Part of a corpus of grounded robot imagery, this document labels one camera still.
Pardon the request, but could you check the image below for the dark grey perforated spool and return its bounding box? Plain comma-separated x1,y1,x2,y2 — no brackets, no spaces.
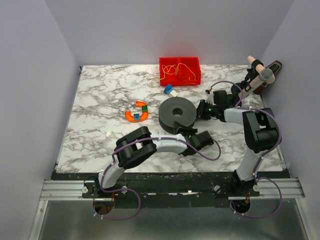
158,97,197,135

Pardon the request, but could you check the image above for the yellow cable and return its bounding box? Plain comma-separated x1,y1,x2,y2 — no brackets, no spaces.
151,62,198,87

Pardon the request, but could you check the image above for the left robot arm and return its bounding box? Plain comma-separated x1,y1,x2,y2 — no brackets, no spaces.
95,121,214,190

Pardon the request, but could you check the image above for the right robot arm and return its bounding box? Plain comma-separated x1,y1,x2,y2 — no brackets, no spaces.
196,90,282,182

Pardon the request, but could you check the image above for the blue and white brick stack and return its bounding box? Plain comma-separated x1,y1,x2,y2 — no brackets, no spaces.
163,84,178,98

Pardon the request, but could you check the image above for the red plastic bin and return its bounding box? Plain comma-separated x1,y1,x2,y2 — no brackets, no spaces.
159,56,202,87

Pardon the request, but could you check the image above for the orange curved toy track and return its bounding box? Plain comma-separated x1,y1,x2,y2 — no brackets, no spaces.
124,101,149,123

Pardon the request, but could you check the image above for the black microphone stand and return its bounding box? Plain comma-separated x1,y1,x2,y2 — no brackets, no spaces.
231,59,264,95

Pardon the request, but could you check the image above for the rhinestone microphone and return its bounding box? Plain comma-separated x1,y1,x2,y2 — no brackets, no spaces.
238,69,268,100

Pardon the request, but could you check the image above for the brown box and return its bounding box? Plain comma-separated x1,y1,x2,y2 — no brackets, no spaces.
253,60,283,95

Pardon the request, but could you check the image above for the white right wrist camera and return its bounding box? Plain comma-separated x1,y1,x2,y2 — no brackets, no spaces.
205,88,214,105

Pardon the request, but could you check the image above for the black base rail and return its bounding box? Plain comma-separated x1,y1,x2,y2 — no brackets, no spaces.
51,170,291,209

